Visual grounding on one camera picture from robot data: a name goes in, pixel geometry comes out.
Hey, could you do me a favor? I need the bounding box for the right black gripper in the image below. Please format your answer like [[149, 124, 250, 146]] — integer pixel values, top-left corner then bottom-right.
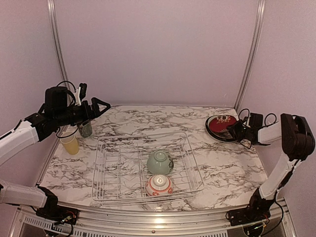
[[226, 119, 252, 142]]

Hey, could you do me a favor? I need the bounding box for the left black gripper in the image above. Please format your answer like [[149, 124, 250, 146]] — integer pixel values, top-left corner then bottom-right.
[[54, 97, 111, 127]]

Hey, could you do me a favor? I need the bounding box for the black rimmed grey plate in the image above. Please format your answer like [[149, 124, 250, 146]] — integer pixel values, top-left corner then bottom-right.
[[205, 115, 241, 143]]

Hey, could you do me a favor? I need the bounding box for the light teal plate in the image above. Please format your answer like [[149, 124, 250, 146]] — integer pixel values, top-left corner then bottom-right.
[[206, 116, 237, 141]]

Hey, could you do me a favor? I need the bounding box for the dark red floral plate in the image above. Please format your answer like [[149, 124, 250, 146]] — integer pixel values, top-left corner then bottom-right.
[[207, 115, 237, 133]]

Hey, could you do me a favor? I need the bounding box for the floral ceramic tumbler cup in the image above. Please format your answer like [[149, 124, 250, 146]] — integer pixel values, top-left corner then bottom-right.
[[77, 121, 93, 138]]

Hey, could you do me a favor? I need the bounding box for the yellow mug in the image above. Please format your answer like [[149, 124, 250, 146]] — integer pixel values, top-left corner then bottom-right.
[[59, 132, 79, 155]]

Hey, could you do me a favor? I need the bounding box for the pale green ceramic bowl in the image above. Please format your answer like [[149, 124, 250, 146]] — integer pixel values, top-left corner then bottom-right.
[[146, 150, 174, 175]]

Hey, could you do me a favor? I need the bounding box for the white and pink bowl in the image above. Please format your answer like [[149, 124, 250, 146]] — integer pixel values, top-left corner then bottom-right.
[[145, 174, 174, 196]]

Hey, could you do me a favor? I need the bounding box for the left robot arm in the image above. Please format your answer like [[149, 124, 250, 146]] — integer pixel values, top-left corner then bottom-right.
[[0, 83, 111, 220]]

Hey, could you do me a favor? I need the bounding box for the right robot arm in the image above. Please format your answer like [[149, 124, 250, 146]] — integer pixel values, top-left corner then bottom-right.
[[227, 113, 316, 221]]

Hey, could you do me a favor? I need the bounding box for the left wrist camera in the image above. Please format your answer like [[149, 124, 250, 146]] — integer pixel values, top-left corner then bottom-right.
[[74, 83, 87, 106]]

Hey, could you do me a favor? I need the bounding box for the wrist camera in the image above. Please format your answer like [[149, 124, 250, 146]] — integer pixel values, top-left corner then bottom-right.
[[74, 83, 87, 106], [248, 113, 263, 128]]

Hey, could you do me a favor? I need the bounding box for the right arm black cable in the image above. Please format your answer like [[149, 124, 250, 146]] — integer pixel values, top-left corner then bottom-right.
[[238, 108, 307, 149]]

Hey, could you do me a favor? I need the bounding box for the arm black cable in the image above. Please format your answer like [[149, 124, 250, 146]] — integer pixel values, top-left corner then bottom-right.
[[56, 81, 77, 138], [238, 108, 307, 149]]

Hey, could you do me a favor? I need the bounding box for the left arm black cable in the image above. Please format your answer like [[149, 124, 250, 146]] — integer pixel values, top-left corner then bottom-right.
[[56, 81, 77, 138]]

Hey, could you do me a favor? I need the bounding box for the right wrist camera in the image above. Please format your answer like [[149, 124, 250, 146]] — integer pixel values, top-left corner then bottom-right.
[[248, 113, 263, 128]]

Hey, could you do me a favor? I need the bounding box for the white wire dish rack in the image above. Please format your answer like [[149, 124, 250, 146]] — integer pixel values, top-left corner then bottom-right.
[[91, 132, 204, 205]]

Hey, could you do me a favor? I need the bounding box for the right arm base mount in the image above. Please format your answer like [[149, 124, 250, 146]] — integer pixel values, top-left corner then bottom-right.
[[225, 206, 271, 226]]

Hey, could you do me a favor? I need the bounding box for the left aluminium frame post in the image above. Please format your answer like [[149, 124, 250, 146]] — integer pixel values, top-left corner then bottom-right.
[[47, 0, 68, 81]]

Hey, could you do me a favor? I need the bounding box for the aluminium frame post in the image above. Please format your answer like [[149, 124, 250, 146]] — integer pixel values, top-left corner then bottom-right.
[[234, 0, 267, 111], [47, 0, 68, 81]]

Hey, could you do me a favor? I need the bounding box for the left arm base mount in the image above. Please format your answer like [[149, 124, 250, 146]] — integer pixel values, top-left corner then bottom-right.
[[36, 205, 79, 225]]

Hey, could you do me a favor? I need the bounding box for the aluminium front frame rail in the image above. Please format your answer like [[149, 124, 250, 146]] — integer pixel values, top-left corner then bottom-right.
[[9, 199, 298, 237]]

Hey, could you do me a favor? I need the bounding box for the right aluminium frame post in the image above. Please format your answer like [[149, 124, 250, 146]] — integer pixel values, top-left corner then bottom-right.
[[234, 0, 267, 111]]

